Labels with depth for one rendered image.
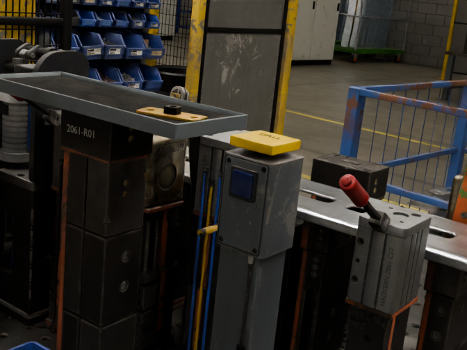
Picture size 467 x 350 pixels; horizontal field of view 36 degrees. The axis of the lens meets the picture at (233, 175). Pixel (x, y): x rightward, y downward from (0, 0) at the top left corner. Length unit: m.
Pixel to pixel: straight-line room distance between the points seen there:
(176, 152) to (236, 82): 3.49
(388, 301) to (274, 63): 4.05
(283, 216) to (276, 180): 0.05
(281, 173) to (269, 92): 4.12
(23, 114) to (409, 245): 0.73
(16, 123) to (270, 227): 0.65
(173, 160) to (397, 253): 0.43
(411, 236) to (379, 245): 0.04
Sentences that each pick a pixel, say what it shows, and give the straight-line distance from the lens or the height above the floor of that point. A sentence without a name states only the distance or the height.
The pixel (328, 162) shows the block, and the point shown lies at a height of 1.03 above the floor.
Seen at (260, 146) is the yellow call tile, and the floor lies 1.16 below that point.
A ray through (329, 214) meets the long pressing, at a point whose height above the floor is 1.00.
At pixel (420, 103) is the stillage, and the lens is 2.99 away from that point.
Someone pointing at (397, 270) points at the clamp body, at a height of 1.00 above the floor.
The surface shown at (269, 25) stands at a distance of 4.80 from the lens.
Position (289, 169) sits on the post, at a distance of 0.80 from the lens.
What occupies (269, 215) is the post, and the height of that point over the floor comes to 1.08.
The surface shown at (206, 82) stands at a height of 0.72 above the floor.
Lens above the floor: 1.32
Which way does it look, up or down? 15 degrees down
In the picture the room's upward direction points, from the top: 6 degrees clockwise
